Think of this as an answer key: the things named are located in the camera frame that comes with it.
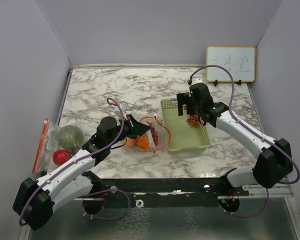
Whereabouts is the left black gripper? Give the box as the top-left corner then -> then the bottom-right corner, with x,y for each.
108,114 -> 151,148

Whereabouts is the orange fruit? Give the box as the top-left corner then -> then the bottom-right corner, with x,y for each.
135,135 -> 150,152

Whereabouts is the peach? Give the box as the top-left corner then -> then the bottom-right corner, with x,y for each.
125,137 -> 137,148

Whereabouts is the green melon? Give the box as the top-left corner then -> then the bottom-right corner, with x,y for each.
57,125 -> 85,151

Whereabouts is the clear zip bag orange zipper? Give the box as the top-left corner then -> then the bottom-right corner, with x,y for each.
32,118 -> 83,173

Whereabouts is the red apple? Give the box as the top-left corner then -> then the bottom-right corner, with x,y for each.
52,149 -> 71,166

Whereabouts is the red grapes bunch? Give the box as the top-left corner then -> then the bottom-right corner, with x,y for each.
147,122 -> 159,146

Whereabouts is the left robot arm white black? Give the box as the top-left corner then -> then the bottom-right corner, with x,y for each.
12,114 -> 151,230

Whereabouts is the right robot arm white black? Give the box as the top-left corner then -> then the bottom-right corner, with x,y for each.
176,82 -> 294,196

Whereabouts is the green plastic basket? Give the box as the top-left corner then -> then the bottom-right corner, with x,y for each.
160,98 -> 211,154

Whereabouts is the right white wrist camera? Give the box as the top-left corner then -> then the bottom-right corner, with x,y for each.
189,77 -> 205,88

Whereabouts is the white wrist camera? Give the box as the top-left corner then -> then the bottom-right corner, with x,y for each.
115,101 -> 129,119
189,77 -> 205,88

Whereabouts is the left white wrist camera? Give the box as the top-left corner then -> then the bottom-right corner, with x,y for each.
115,101 -> 129,119

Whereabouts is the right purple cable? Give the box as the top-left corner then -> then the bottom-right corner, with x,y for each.
189,64 -> 300,185

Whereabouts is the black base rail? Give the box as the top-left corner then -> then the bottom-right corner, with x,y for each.
82,171 -> 249,208

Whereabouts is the small whiteboard wooden frame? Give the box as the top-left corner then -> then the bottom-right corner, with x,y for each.
206,46 -> 256,83

